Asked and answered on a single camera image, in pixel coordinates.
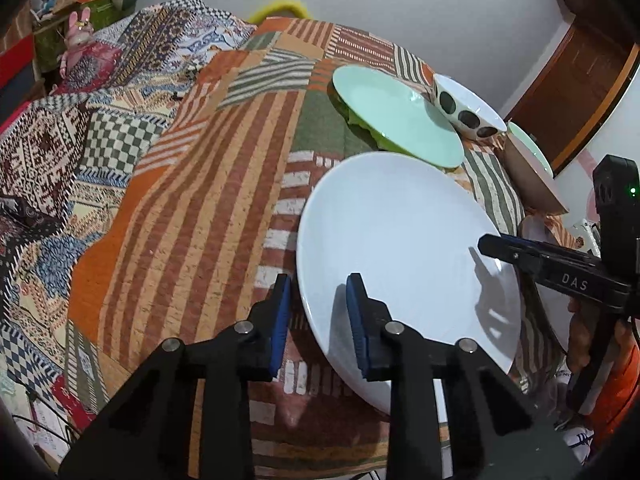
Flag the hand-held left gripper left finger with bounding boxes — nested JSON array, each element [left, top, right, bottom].
[[57, 274, 292, 480]]

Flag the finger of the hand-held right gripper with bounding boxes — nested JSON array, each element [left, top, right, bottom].
[[500, 233, 601, 264], [477, 233, 552, 277]]

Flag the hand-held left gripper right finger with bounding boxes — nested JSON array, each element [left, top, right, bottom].
[[345, 272, 583, 480]]

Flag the large white plate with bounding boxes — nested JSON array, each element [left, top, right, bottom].
[[296, 151, 523, 418]]

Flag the white bowl with dark dots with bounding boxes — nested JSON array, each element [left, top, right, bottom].
[[431, 73, 507, 142]]

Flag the person's right hand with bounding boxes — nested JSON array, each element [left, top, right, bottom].
[[566, 299, 598, 368]]

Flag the white suitcase with stickers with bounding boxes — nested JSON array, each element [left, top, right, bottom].
[[571, 216, 602, 257]]

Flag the brown bowl with green inside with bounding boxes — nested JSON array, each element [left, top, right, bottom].
[[501, 121, 571, 213]]

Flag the striped patchwork blanket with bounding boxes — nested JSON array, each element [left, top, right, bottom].
[[65, 17, 576, 478]]

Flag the person's orange clothing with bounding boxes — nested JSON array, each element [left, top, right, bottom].
[[582, 320, 640, 453]]

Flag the wooden door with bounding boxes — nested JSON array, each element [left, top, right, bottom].
[[500, 0, 640, 177]]

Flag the pale green plate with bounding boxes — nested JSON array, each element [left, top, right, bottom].
[[327, 65, 466, 169]]

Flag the patterned checkered bedspread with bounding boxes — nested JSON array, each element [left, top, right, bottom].
[[0, 0, 256, 421]]

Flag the pink rabbit plush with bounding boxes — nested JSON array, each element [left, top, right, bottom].
[[59, 10, 97, 80]]

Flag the green cardboard box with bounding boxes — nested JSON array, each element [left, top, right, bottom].
[[32, 0, 126, 72]]

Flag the red box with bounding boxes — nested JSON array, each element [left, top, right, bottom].
[[0, 35, 36, 92]]

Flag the yellow ring cushion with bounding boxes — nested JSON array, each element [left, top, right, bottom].
[[248, 0, 311, 26]]

